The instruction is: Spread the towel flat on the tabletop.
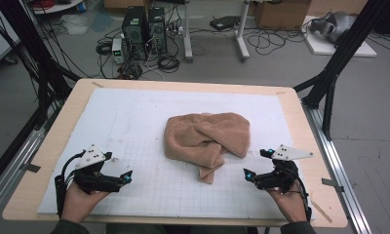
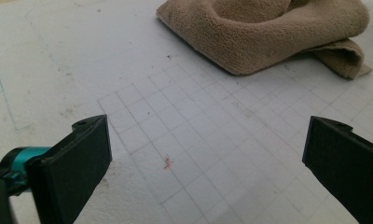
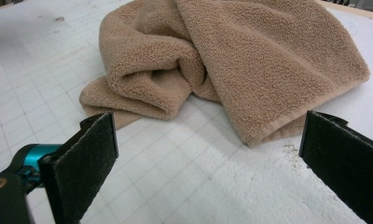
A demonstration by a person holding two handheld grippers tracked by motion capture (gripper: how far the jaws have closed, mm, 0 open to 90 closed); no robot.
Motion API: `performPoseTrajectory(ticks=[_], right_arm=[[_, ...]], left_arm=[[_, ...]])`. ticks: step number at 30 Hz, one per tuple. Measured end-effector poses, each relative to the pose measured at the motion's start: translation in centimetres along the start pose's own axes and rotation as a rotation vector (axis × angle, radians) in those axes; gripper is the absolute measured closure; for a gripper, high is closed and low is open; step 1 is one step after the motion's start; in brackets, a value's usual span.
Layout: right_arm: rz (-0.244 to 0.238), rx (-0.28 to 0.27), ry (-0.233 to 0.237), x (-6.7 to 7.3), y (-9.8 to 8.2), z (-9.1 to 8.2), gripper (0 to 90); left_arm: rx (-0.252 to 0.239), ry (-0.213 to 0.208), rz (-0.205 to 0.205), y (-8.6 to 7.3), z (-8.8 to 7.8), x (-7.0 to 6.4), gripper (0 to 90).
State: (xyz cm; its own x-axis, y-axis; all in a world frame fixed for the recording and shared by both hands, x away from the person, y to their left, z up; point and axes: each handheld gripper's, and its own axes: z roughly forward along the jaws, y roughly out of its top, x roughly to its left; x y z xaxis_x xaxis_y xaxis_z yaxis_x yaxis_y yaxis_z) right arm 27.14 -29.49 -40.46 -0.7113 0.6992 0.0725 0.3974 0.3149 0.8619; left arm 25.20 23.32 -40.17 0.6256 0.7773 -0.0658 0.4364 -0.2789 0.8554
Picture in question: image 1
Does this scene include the grey rounded machine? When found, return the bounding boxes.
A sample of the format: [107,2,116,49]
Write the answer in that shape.
[309,11,358,45]

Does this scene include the tan towel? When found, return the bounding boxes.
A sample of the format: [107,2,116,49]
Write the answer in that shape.
[163,111,252,185]

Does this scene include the loose black floor cables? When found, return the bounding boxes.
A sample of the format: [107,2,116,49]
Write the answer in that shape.
[246,28,309,57]

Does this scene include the white desk frame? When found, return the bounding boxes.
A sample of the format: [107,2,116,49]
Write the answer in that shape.
[182,0,251,63]

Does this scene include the small coiled black cable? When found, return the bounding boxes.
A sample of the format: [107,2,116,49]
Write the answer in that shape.
[95,40,113,57]

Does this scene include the grey tape strip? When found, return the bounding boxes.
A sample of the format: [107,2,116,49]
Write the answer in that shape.
[321,177,345,193]

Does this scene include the large cardboard box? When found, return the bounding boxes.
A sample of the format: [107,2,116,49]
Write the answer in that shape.
[254,0,313,31]

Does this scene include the person's left hand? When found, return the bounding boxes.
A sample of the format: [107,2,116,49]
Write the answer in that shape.
[60,179,111,223]

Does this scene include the narrow black computer tower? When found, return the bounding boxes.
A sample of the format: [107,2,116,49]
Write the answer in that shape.
[147,6,168,55]

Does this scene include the person's right hand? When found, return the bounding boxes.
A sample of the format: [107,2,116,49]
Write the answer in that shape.
[267,180,309,223]

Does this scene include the black metal frame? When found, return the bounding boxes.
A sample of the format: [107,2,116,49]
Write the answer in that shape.
[0,0,82,193]
[293,0,390,141]

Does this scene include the white grid mat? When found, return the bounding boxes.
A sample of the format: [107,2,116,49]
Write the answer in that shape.
[36,87,316,222]

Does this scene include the clear plastic sheet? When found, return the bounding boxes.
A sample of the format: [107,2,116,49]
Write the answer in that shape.
[59,14,90,36]

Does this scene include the black tape strip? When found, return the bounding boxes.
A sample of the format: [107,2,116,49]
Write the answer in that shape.
[21,163,41,174]

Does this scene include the wide black computer tower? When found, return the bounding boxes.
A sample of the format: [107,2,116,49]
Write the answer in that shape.
[122,6,148,61]

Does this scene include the aluminium rail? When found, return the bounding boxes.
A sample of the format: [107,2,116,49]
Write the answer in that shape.
[301,101,372,234]
[0,130,46,222]

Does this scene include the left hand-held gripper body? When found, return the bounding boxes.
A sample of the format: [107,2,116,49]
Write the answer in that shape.
[73,144,124,195]

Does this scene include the tangled cable bundle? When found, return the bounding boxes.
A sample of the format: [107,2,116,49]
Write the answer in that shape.
[116,62,143,81]

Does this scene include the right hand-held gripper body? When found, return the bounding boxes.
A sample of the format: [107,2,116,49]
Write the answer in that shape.
[254,144,314,195]

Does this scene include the round white table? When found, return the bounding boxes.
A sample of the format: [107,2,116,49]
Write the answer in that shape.
[31,0,85,15]

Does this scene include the small white power supply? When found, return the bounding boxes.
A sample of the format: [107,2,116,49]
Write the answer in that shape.
[111,37,126,64]

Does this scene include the flat black device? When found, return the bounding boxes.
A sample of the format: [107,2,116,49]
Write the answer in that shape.
[210,15,241,32]

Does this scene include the white floor board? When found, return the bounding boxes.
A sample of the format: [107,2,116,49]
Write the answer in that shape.
[301,15,377,59]

